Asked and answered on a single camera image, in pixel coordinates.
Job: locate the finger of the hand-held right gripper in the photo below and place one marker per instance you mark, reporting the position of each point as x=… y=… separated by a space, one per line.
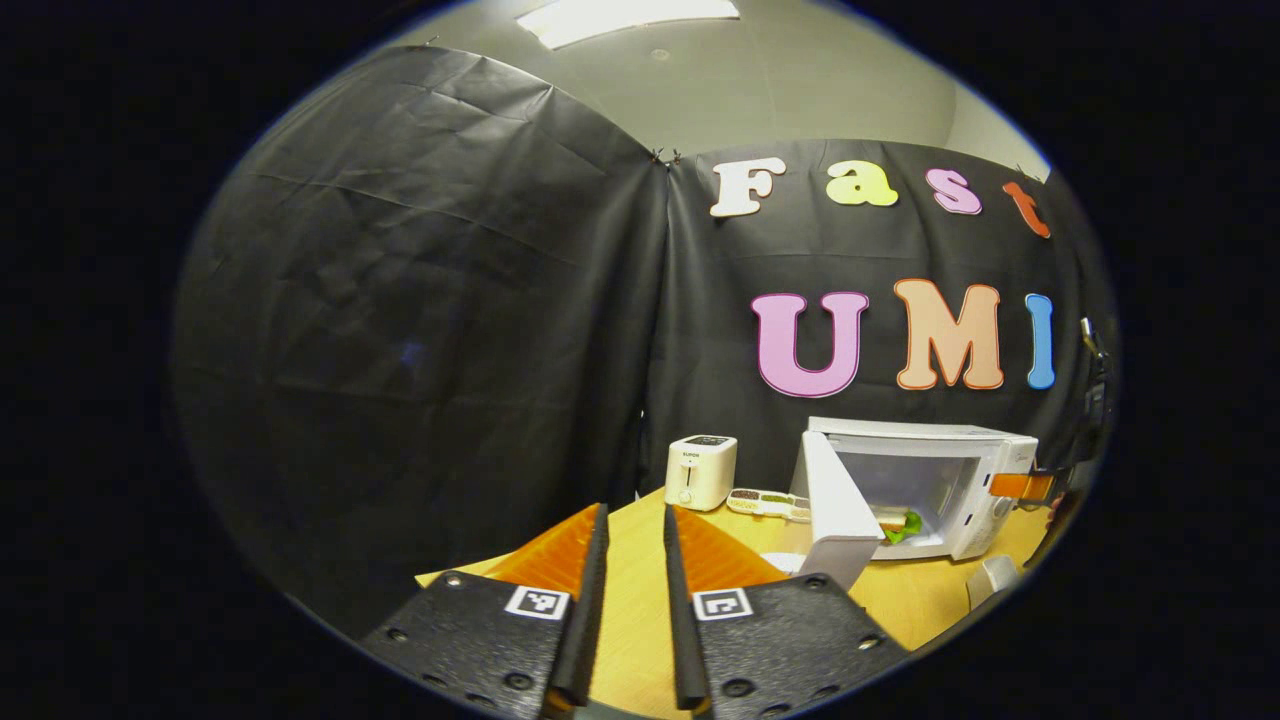
x=1020 y=487

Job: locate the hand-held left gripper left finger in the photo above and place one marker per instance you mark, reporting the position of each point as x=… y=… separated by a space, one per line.
x=592 y=620

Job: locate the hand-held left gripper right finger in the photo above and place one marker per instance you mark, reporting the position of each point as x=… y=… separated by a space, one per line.
x=683 y=640

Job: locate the white microwave oven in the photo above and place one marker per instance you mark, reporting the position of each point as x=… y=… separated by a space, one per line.
x=930 y=440

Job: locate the lettuce sandwich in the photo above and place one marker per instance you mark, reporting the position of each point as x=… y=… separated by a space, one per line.
x=905 y=527

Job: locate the white food tray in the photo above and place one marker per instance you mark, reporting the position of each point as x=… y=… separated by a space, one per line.
x=990 y=580

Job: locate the white compartment spice tray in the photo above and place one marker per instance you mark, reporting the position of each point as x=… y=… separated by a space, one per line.
x=765 y=500

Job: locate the white toaster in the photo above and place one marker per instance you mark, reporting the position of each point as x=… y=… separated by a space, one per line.
x=700 y=475

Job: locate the black backdrop cloth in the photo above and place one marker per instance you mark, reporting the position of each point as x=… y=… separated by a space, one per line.
x=400 y=350

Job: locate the long ceiling light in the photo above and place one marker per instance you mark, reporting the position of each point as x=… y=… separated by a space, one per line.
x=625 y=18

